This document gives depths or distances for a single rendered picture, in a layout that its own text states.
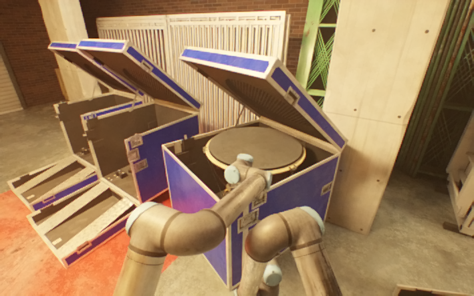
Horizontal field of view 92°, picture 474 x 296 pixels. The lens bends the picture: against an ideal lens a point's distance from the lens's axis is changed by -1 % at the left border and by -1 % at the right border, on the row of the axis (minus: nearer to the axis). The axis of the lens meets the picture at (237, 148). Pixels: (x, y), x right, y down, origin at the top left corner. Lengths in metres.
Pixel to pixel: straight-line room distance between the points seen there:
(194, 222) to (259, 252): 0.27
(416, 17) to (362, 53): 0.37
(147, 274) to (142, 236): 0.10
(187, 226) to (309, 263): 0.41
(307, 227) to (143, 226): 0.51
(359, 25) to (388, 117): 0.75
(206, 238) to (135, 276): 0.21
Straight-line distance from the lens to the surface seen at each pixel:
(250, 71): 1.32
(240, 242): 1.69
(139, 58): 2.39
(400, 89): 2.21
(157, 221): 0.70
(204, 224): 0.68
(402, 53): 2.17
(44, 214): 3.40
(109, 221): 2.84
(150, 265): 0.75
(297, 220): 0.85
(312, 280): 0.87
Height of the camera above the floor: 1.89
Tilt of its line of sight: 27 degrees down
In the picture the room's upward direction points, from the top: straight up
